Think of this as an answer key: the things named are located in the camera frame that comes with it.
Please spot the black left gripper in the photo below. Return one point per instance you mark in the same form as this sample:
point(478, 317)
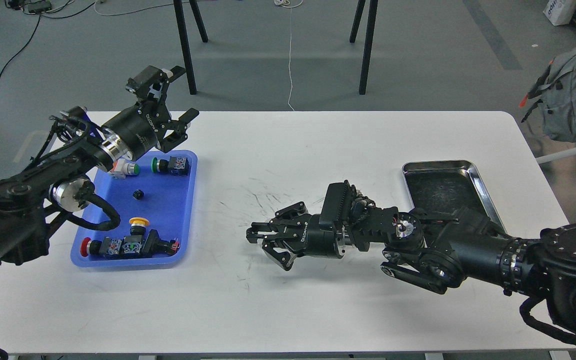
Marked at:
point(145, 125)

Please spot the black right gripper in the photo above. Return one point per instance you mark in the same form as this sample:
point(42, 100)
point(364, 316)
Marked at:
point(294, 233)

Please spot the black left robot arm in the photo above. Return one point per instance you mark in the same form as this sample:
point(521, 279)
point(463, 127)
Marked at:
point(54, 188)

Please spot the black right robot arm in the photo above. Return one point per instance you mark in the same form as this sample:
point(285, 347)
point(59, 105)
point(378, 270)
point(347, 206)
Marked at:
point(435, 251)

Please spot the left black stand legs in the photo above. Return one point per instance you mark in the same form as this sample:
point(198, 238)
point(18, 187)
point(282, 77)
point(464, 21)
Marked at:
point(184, 41)

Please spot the black stand legs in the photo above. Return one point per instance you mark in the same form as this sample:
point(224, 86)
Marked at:
point(184, 41)
point(371, 21)

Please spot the blue plastic tray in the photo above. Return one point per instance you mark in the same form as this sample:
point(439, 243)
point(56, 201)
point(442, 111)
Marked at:
point(167, 204)

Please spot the yellow mushroom push button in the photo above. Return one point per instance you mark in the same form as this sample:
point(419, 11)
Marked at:
point(138, 226)

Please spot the shiny metal tray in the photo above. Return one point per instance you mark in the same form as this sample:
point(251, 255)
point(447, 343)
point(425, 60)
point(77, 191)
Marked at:
point(451, 192)

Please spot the right black stand legs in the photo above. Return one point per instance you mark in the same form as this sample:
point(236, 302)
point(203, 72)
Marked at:
point(371, 21)

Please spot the grey backpack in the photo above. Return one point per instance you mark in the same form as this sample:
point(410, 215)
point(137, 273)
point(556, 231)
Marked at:
point(555, 91)

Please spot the white box on floor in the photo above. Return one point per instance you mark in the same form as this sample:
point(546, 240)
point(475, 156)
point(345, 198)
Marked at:
point(559, 12)

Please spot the green button black switch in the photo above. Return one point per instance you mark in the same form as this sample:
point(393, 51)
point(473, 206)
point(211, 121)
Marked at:
point(175, 166)

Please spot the green button white switch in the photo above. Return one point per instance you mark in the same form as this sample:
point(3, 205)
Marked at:
point(123, 168)

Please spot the black switch red terminals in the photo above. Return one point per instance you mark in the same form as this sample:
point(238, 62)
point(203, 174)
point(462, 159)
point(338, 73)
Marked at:
point(153, 244)

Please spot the red button switch block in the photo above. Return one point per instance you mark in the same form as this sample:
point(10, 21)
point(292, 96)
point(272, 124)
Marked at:
point(111, 248)

